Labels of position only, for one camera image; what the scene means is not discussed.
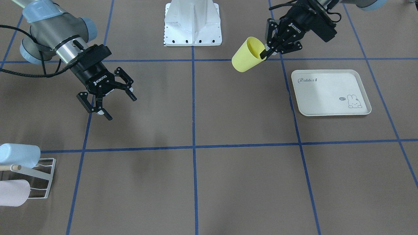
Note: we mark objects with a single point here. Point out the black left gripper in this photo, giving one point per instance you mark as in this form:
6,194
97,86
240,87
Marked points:
297,18

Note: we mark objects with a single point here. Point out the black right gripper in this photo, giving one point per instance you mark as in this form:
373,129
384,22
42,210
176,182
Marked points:
92,74

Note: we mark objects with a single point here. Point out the yellow plastic cup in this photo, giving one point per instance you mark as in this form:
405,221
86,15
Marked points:
248,54

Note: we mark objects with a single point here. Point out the light blue plastic cup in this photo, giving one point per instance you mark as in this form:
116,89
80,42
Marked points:
20,154

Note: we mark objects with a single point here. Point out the pink plastic cup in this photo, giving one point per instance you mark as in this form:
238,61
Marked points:
14,193

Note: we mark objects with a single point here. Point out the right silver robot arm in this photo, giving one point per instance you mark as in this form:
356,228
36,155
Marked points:
53,31

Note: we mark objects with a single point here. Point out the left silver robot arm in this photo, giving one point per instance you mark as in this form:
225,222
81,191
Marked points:
328,5

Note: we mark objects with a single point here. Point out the cream rabbit tray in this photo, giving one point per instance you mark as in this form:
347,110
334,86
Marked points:
330,93

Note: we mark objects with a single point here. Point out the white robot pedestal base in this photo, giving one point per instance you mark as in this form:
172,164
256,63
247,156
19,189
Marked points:
192,23

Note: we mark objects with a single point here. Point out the white wire cup rack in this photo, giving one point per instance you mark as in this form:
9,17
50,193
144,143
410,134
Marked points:
39,177

